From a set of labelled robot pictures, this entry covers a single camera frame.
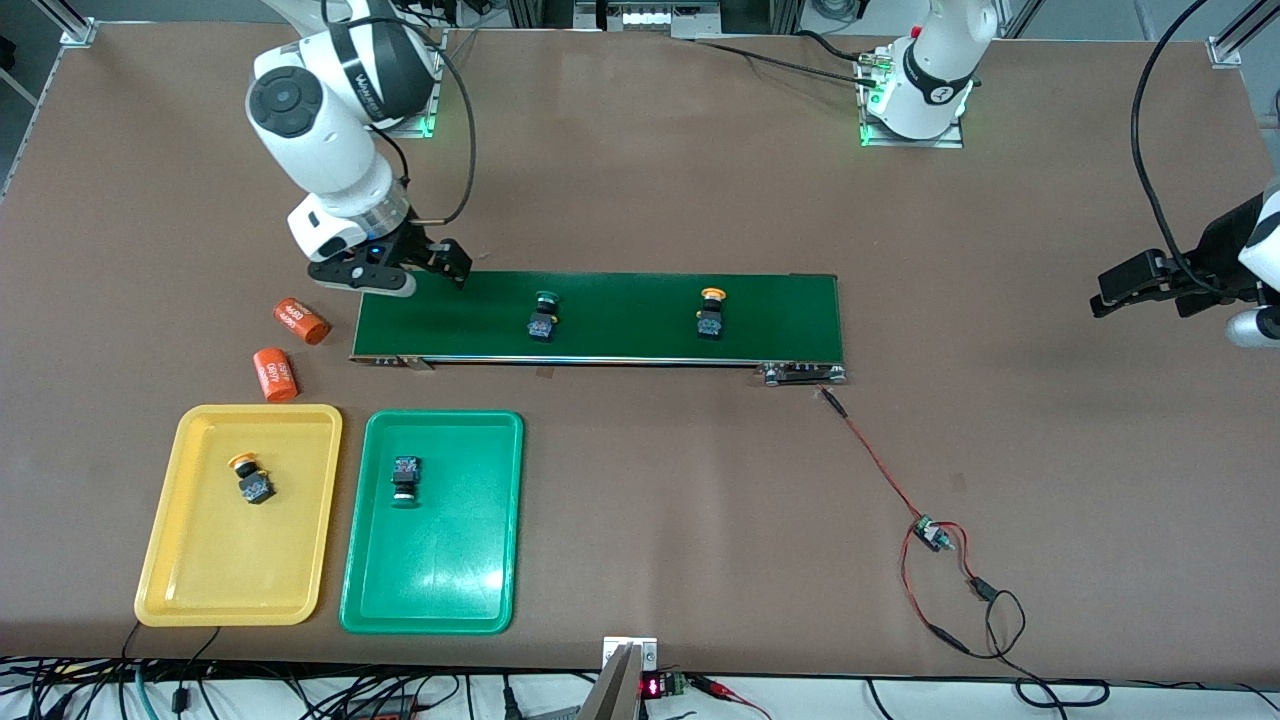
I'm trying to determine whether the green mushroom push button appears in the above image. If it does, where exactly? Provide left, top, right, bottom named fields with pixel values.
left=389, top=456, right=424, bottom=510
left=526, top=290, right=562, bottom=345

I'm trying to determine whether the orange cylinder white print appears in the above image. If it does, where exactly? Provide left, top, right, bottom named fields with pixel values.
left=273, top=297, right=333, bottom=348
left=249, top=347, right=300, bottom=405

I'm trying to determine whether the yellow mushroom push button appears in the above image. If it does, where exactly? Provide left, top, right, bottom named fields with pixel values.
left=227, top=453, right=278, bottom=507
left=696, top=287, right=730, bottom=342

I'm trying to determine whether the green conveyor belt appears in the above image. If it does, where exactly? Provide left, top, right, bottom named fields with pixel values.
left=349, top=267, right=849, bottom=388

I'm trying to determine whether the green plastic tray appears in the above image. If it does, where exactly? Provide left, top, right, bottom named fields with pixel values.
left=339, top=409, right=526, bottom=636

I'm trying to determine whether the yellow plastic tray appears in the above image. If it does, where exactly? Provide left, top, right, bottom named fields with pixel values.
left=134, top=404, right=344, bottom=628

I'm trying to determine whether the red clip lead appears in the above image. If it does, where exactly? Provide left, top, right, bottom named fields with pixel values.
left=690, top=675, right=773, bottom=720

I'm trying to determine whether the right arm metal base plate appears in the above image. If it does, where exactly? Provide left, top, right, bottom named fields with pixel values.
left=395, top=30, right=448, bottom=140

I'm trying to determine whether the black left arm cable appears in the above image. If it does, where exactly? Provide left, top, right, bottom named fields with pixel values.
left=1130, top=0, right=1280, bottom=301

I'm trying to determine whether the aluminium frame profile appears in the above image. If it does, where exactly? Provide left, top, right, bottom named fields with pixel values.
left=38, top=0, right=98, bottom=47
left=1207, top=0, right=1280, bottom=67

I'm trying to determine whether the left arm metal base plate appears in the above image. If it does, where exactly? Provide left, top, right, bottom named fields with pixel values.
left=855, top=50, right=967, bottom=150

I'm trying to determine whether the red black twisted wire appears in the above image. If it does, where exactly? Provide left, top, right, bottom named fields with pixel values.
left=820, top=386, right=929, bottom=529

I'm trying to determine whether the thin black wire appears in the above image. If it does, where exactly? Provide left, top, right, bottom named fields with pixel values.
left=965, top=575, right=1111, bottom=709

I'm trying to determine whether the thin red wire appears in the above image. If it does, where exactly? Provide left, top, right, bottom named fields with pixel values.
left=900, top=520, right=976, bottom=656

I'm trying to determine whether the black power cable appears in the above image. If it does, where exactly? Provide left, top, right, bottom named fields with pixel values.
left=693, top=28, right=887, bottom=87

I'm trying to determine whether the small metal clamp bracket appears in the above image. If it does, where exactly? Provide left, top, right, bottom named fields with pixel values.
left=602, top=636, right=659, bottom=669

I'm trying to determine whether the grey camera mount bar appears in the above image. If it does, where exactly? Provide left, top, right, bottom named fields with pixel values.
left=577, top=643, right=647, bottom=720

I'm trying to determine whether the tangled black cable bundle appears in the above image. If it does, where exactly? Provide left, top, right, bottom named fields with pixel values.
left=0, top=655, right=131, bottom=720

